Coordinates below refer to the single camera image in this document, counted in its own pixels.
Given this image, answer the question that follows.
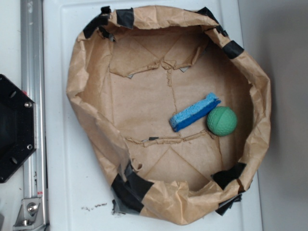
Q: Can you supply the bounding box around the blue sponge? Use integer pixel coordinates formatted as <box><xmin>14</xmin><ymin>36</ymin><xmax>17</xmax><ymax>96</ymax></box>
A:
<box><xmin>169</xmin><ymin>92</ymin><xmax>221</xmax><ymax>132</ymax></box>

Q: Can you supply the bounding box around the brown paper bag bin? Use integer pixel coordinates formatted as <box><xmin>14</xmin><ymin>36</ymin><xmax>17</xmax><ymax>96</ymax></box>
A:
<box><xmin>66</xmin><ymin>6</ymin><xmax>271</xmax><ymax>225</ymax></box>

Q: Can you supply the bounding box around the green foam ball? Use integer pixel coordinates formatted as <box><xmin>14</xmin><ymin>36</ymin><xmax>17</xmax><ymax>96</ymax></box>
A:
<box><xmin>206</xmin><ymin>106</ymin><xmax>238</xmax><ymax>136</ymax></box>

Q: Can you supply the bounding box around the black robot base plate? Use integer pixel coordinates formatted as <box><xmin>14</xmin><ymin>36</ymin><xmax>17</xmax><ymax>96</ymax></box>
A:
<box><xmin>0</xmin><ymin>75</ymin><xmax>36</xmax><ymax>183</ymax></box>

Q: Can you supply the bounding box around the aluminium extrusion rail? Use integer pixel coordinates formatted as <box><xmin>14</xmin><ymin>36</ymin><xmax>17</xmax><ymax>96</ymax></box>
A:
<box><xmin>20</xmin><ymin>0</ymin><xmax>50</xmax><ymax>231</ymax></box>

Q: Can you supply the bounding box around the metal corner bracket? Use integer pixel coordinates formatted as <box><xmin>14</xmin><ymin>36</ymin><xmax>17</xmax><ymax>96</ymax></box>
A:
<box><xmin>13</xmin><ymin>197</ymin><xmax>43</xmax><ymax>231</ymax></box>

